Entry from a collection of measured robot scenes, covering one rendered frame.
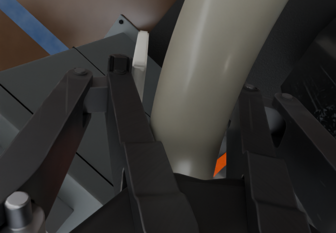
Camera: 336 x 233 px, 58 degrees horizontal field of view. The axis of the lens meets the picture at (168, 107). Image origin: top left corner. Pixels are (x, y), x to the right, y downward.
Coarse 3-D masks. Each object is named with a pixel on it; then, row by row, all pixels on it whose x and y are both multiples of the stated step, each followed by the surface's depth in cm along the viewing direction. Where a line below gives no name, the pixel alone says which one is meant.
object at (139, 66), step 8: (144, 32) 21; (144, 40) 19; (136, 48) 18; (144, 48) 18; (136, 56) 17; (144, 56) 17; (136, 64) 16; (144, 64) 16; (136, 72) 16; (144, 72) 16; (136, 80) 16; (144, 80) 16
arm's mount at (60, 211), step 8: (0, 152) 63; (56, 200) 64; (56, 208) 62; (64, 208) 64; (48, 216) 60; (56, 216) 61; (64, 216) 62; (48, 224) 59; (56, 224) 60; (48, 232) 58
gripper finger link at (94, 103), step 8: (96, 80) 15; (104, 80) 15; (96, 88) 14; (104, 88) 15; (88, 96) 14; (96, 96) 15; (104, 96) 15; (88, 104) 15; (96, 104) 15; (104, 104) 15; (88, 112) 15; (96, 112) 15
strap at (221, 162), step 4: (220, 156) 139; (224, 156) 138; (220, 160) 140; (224, 160) 139; (216, 164) 141; (220, 164) 140; (224, 164) 140; (216, 168) 142; (220, 168) 141; (216, 172) 142
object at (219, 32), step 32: (192, 0) 9; (224, 0) 9; (256, 0) 8; (192, 32) 9; (224, 32) 9; (256, 32) 9; (192, 64) 10; (224, 64) 9; (160, 96) 11; (192, 96) 10; (224, 96) 10; (160, 128) 11; (192, 128) 10; (224, 128) 11; (192, 160) 11
